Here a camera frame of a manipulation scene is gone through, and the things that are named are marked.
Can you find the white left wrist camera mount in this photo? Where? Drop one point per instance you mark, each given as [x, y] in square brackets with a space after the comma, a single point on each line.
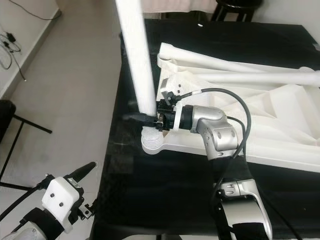
[60, 197]

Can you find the white plastic children table top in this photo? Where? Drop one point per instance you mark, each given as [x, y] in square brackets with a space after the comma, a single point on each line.
[270, 125]

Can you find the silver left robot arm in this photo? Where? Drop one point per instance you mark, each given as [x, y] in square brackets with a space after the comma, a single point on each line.
[30, 235]

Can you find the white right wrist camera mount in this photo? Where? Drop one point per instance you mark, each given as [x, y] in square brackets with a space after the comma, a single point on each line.
[177, 122]

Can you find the black round stool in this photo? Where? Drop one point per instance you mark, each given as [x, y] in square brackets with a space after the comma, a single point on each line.
[237, 6]

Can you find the pink cloth cover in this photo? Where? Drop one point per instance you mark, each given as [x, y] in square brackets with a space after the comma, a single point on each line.
[180, 5]

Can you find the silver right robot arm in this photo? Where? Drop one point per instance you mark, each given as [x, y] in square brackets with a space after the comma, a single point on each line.
[217, 132]

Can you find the black tablecloth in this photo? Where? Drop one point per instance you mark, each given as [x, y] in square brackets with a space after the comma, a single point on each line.
[155, 200]

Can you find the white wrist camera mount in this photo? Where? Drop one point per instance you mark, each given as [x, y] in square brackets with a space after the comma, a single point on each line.
[60, 197]
[177, 122]

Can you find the black chair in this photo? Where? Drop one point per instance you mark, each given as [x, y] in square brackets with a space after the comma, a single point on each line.
[7, 117]

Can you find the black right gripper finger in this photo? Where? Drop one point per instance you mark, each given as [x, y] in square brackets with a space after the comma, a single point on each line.
[137, 118]

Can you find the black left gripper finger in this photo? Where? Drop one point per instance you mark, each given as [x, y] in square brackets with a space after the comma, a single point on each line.
[81, 171]

